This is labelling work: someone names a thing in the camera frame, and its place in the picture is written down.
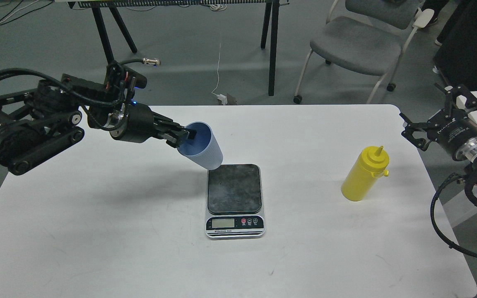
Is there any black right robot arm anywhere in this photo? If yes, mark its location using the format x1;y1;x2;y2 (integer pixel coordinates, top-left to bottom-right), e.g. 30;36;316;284
400;84;477;258

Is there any grey office chair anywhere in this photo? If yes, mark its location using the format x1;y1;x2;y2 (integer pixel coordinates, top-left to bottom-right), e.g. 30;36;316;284
293;0;434;104

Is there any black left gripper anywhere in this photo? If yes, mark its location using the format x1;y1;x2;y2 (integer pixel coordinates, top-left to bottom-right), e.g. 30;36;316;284
110;103;197;148

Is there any white charger cable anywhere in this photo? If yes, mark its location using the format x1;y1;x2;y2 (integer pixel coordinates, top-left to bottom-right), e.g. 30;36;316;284
212;31;237;105

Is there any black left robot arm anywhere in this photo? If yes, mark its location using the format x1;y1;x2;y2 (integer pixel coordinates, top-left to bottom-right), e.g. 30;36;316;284
0;58;198;175

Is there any digital kitchen scale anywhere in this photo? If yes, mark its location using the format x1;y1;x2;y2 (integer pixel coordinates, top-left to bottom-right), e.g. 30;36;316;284
205;164;266;240

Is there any yellow squeeze seasoning bottle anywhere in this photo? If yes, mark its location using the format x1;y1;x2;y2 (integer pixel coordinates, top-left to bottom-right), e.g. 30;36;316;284
341;146;390;202

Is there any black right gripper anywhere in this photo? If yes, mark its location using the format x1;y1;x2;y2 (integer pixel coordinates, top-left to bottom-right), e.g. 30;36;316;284
400;84;477;162

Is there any black-legged background table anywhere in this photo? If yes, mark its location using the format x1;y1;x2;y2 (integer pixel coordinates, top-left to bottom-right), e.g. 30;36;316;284
66;0;281;96

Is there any blue ribbed plastic cup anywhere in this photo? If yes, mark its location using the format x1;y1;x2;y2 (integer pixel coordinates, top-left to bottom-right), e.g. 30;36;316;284
177;121;223;170

